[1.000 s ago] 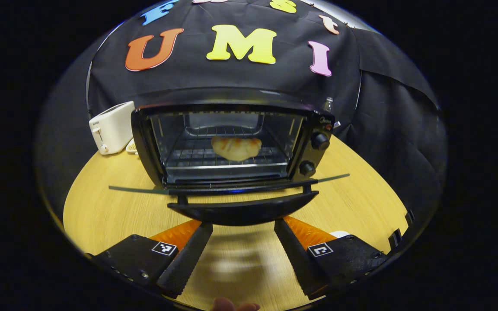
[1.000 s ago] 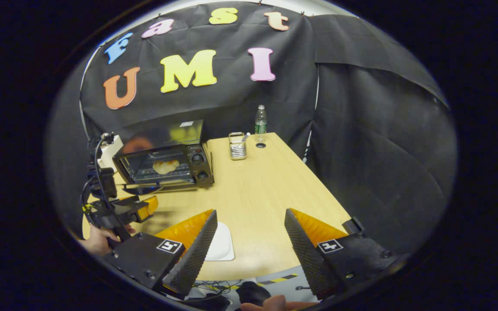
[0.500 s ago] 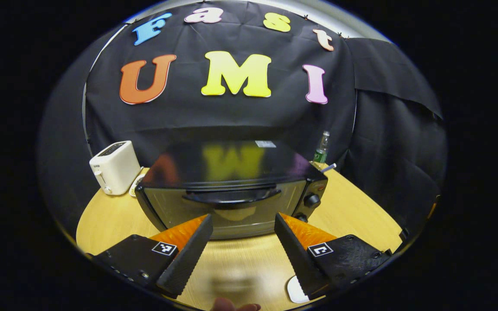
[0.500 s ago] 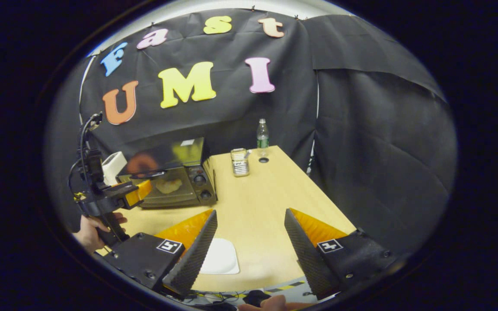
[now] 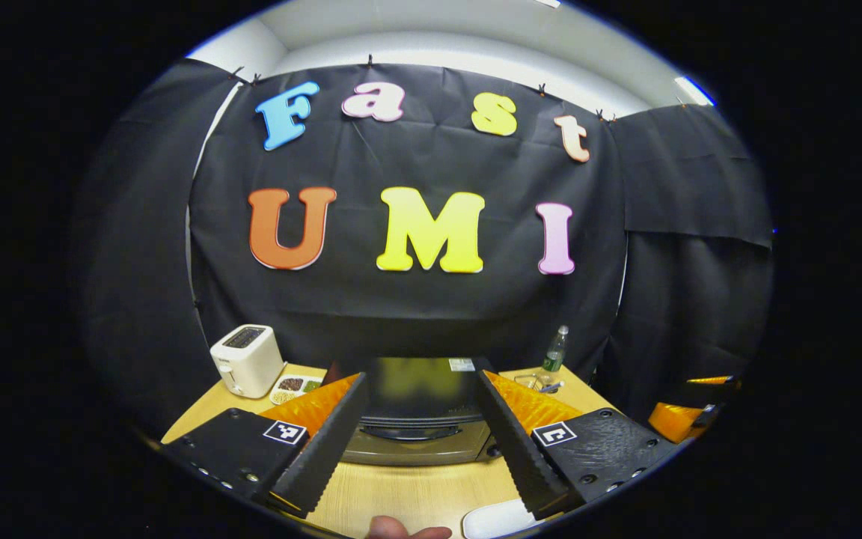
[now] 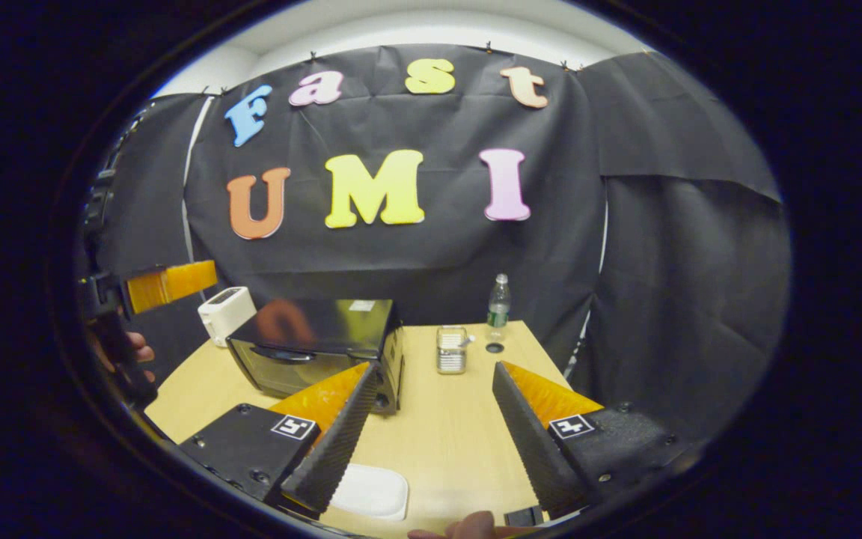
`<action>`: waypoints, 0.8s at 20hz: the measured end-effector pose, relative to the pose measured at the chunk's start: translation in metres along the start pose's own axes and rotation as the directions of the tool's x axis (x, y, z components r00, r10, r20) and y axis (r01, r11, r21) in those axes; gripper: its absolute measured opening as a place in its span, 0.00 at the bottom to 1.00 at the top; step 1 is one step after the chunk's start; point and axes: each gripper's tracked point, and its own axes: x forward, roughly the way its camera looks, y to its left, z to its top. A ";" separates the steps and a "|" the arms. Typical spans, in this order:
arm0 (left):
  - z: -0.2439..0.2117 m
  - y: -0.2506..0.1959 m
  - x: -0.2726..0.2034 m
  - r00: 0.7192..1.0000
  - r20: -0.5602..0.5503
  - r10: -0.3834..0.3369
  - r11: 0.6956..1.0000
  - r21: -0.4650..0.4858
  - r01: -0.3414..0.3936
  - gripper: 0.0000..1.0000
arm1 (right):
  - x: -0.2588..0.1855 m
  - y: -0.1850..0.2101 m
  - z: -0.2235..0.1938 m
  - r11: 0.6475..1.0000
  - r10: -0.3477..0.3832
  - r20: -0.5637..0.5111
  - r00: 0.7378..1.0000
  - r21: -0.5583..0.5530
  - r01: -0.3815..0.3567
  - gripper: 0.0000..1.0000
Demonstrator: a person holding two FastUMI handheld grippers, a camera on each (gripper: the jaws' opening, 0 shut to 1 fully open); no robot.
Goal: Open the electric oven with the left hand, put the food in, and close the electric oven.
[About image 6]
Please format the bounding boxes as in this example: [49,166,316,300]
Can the black backdrop cloth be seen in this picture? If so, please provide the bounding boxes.
[79,43,791,442]

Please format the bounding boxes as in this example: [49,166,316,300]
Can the white square plate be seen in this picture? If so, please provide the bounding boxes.
[328,463,409,522]

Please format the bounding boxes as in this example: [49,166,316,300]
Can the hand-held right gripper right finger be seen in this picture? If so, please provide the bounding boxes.
[492,361,690,519]

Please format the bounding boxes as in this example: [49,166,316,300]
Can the black electric oven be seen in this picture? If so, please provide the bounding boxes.
[225,298,406,416]

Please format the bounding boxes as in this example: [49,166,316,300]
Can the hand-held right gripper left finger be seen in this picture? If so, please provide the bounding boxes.
[179,362,379,516]

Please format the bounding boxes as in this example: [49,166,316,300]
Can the ribbed glass jar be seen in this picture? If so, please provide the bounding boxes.
[435,326,469,375]

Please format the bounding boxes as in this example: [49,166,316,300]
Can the clear plastic bottle green label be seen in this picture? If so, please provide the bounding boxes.
[486,273,512,341]

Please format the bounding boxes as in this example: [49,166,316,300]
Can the white toaster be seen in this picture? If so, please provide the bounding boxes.
[198,286,257,348]

